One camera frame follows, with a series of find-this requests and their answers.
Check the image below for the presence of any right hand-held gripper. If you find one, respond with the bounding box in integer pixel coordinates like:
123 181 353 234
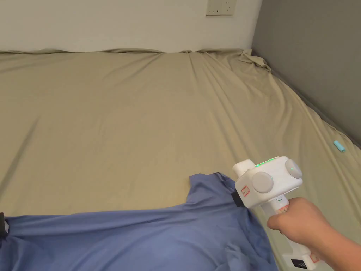
231 156 321 271

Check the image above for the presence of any blue shirt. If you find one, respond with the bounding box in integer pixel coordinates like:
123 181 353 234
0 171 280 271

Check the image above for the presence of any person's right forearm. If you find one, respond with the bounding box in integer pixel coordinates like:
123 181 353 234
318 224 361 271

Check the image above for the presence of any person's right hand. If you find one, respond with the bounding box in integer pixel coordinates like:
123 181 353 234
266 197 343 247

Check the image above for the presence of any bed with beige sheet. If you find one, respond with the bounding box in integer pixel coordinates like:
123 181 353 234
0 48 361 271

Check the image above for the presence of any beige wall socket plate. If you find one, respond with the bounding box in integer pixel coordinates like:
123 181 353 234
206 0 235 16

